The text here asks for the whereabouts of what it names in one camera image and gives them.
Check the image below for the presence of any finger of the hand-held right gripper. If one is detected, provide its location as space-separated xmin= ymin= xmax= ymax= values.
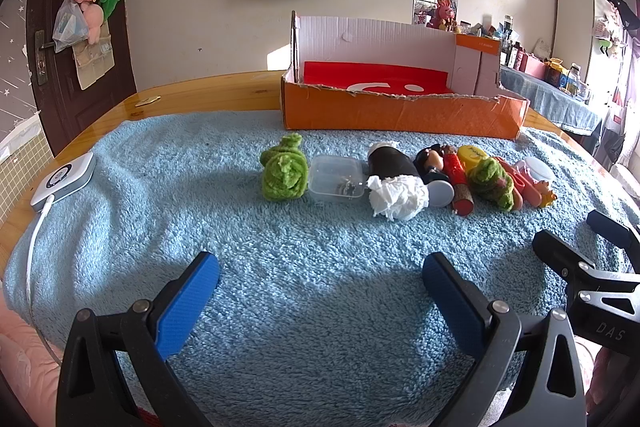
xmin=586 ymin=209 xmax=640 ymax=259
xmin=532 ymin=230 xmax=597 ymax=282

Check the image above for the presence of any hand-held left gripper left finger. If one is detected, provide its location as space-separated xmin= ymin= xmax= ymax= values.
xmin=56 ymin=251 xmax=222 ymax=427

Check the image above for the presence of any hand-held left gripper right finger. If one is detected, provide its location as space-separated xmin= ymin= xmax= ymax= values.
xmin=421 ymin=252 xmax=587 ymax=427

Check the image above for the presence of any small pink yellow figurine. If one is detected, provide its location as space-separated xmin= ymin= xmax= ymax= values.
xmin=532 ymin=179 xmax=558 ymax=209

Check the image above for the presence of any red plastic toy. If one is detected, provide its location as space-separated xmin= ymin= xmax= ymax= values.
xmin=497 ymin=161 xmax=543 ymax=210

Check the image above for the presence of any green crocheted cabbage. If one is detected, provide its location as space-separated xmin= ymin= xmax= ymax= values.
xmin=467 ymin=157 xmax=521 ymax=211
xmin=259 ymin=133 xmax=312 ymax=202

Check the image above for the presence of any red tube toy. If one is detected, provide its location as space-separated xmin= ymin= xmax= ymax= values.
xmin=445 ymin=152 xmax=476 ymax=217

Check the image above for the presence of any yellow round lid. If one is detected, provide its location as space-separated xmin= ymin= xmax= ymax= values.
xmin=457 ymin=145 xmax=488 ymax=170

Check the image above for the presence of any black-haired doll figurine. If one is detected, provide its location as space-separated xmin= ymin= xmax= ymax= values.
xmin=413 ymin=144 xmax=456 ymax=208

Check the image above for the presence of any clear plastic container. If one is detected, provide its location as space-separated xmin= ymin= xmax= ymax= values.
xmin=307 ymin=155 xmax=367 ymax=204

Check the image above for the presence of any orange cardboard box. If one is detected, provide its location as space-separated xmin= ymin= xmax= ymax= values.
xmin=280 ymin=10 xmax=531 ymax=141

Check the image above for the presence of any white cushioned chair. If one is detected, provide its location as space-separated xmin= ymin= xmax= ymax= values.
xmin=612 ymin=162 xmax=640 ymax=198

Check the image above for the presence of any blue fluffy blanket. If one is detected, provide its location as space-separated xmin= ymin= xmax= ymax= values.
xmin=2 ymin=109 xmax=636 ymax=427

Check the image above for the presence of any cloth covered side table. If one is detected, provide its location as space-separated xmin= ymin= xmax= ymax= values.
xmin=500 ymin=64 xmax=603 ymax=138

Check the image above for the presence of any white rounded device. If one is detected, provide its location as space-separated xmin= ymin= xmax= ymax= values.
xmin=30 ymin=152 xmax=97 ymax=212

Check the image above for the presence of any pink cloth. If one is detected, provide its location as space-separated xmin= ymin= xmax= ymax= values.
xmin=0 ymin=292 xmax=63 ymax=427

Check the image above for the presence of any cluster of bottles and jars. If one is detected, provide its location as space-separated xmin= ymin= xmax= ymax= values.
xmin=457 ymin=14 xmax=596 ymax=100

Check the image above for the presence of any white cabinet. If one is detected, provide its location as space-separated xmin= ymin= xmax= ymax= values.
xmin=552 ymin=0 xmax=626 ymax=72

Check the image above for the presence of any dark brown door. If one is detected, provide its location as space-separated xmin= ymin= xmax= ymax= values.
xmin=25 ymin=0 xmax=138 ymax=158

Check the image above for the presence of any beige hanging organizer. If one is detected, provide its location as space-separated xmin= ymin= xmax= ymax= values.
xmin=72 ymin=22 xmax=116 ymax=90

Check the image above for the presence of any pink rabbit toy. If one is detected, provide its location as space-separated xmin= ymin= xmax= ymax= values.
xmin=427 ymin=0 xmax=458 ymax=32

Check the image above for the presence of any clear plastic bag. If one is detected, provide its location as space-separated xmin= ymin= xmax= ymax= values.
xmin=52 ymin=0 xmax=93 ymax=54

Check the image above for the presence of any white cable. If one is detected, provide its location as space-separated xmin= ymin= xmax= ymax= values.
xmin=26 ymin=197 xmax=63 ymax=365

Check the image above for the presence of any metal door handle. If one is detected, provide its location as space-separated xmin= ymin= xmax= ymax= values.
xmin=34 ymin=29 xmax=56 ymax=85

